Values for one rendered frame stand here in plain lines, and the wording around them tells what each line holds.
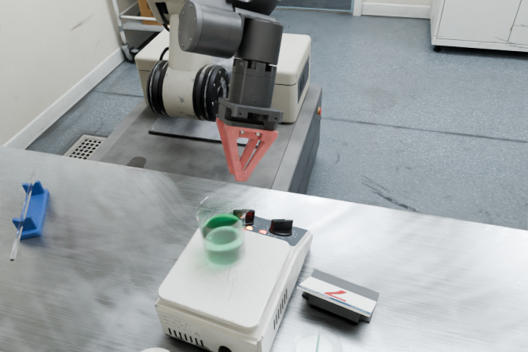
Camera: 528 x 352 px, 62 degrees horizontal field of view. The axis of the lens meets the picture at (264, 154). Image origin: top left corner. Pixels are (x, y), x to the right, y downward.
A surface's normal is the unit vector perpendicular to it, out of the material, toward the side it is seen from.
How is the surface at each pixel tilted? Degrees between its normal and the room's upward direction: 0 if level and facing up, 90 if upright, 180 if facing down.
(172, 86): 56
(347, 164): 0
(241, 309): 0
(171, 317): 90
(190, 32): 66
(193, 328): 90
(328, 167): 0
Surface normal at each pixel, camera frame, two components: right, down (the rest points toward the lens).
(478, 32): -0.26, 0.62
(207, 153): -0.04, -0.78
